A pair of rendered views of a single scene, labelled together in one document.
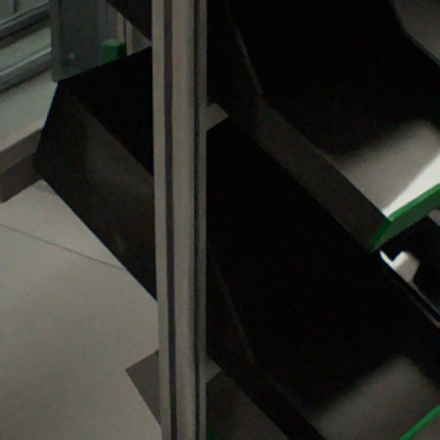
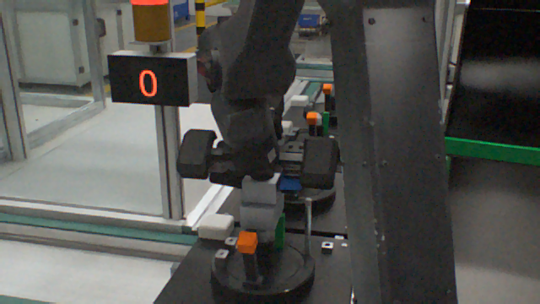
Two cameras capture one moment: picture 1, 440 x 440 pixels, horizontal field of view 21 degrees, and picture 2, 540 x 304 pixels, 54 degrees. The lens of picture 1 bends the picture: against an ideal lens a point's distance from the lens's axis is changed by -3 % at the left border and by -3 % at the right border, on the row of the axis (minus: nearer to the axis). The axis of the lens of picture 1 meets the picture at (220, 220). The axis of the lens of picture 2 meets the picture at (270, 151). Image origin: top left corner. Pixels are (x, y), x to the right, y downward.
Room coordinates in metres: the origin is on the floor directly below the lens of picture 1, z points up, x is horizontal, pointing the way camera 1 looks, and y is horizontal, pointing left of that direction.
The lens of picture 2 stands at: (0.16, -0.49, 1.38)
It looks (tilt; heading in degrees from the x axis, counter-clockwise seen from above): 21 degrees down; 71
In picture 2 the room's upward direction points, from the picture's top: straight up
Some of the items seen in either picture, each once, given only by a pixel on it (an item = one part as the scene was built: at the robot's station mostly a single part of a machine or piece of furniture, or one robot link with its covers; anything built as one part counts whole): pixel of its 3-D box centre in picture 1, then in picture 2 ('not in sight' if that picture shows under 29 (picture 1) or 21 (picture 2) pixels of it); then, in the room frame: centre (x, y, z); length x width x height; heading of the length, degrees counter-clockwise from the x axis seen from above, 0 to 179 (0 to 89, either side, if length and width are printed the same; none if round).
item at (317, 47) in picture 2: not in sight; (334, 46); (2.78, 4.92, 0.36); 0.60 x 0.40 x 0.15; 149
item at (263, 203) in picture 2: not in sight; (264, 190); (0.35, 0.10, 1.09); 0.08 x 0.04 x 0.07; 59
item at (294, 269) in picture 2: not in sight; (262, 268); (0.35, 0.09, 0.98); 0.14 x 0.14 x 0.02
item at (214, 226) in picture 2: not in sight; (217, 231); (0.31, 0.23, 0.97); 0.05 x 0.05 x 0.04; 58
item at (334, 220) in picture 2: not in sight; (296, 172); (0.48, 0.31, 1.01); 0.24 x 0.24 x 0.13; 58
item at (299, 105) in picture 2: not in sight; (330, 100); (0.74, 0.73, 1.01); 0.24 x 0.24 x 0.13; 58
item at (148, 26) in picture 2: not in sight; (151, 21); (0.25, 0.29, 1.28); 0.05 x 0.05 x 0.05
